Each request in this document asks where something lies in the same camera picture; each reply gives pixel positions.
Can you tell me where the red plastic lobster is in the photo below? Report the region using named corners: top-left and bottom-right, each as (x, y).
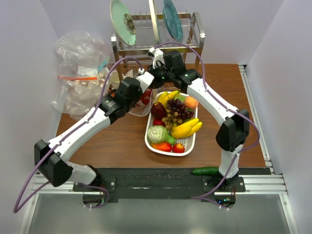
top-left (136, 88), bottom-right (152, 106)

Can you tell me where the clear polka dot zip bag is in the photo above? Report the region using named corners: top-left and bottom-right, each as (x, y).
top-left (129, 88), bottom-right (157, 117)

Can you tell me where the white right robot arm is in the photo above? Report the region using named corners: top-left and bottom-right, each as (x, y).
top-left (148, 47), bottom-right (251, 192)

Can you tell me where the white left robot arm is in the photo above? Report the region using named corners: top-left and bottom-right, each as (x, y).
top-left (34, 78), bottom-right (149, 191)

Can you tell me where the cream ceramic cup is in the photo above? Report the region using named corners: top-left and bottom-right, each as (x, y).
top-left (110, 71), bottom-right (120, 89)

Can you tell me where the grey patterned bowl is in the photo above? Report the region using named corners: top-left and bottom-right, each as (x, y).
top-left (125, 69), bottom-right (138, 78)

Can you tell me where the small yellow banana bunch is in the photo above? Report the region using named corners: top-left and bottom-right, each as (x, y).
top-left (157, 90), bottom-right (180, 108)

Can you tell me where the dark red apple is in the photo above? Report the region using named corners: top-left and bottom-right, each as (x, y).
top-left (150, 102), bottom-right (167, 119)

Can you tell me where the small red strawberry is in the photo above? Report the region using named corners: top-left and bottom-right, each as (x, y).
top-left (153, 119), bottom-right (165, 127)

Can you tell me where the purple grape bunch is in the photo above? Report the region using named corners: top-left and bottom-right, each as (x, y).
top-left (167, 98), bottom-right (194, 120)

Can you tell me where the orange peach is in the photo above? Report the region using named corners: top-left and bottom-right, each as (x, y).
top-left (184, 96), bottom-right (199, 109)

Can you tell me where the steel dish rack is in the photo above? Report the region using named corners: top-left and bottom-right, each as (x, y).
top-left (110, 12), bottom-right (205, 92)

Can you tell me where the teal blue plate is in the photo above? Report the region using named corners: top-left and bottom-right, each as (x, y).
top-left (162, 0), bottom-right (183, 43)

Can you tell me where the green white cabbage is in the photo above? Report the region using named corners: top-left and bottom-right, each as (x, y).
top-left (147, 125), bottom-right (168, 144)

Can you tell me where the white perforated fruit tray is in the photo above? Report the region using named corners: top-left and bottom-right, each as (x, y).
top-left (145, 90), bottom-right (202, 156)

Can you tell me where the pile of clear plastic bags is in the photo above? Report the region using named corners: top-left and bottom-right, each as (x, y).
top-left (52, 32), bottom-right (111, 120)

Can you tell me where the large yellow banana bunch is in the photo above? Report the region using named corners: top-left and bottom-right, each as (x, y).
top-left (170, 118), bottom-right (202, 139)

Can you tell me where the beige rimmed plate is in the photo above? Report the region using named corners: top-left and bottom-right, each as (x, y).
top-left (149, 0), bottom-right (161, 45)

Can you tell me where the orange red pepper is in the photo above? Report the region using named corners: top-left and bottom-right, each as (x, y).
top-left (151, 141), bottom-right (173, 152)

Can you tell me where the mint green flower plate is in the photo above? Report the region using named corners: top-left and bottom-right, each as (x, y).
top-left (110, 0), bottom-right (136, 46)

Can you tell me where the small red apple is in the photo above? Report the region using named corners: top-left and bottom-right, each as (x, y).
top-left (173, 143), bottom-right (185, 154)

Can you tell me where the green cucumber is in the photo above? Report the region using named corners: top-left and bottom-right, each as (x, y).
top-left (191, 166), bottom-right (219, 176)

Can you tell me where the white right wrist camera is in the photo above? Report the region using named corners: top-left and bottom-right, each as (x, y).
top-left (148, 47), bottom-right (165, 69)

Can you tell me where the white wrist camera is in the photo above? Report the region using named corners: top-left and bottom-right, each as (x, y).
top-left (136, 68), bottom-right (154, 93)
top-left (148, 47), bottom-right (165, 69)

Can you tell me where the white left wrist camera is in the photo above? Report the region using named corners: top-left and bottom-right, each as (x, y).
top-left (136, 68), bottom-right (154, 93)

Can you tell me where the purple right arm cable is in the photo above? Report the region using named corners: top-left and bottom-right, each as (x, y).
top-left (154, 41), bottom-right (260, 205)

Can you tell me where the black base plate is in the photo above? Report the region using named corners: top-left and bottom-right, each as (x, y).
top-left (73, 168), bottom-right (247, 203)

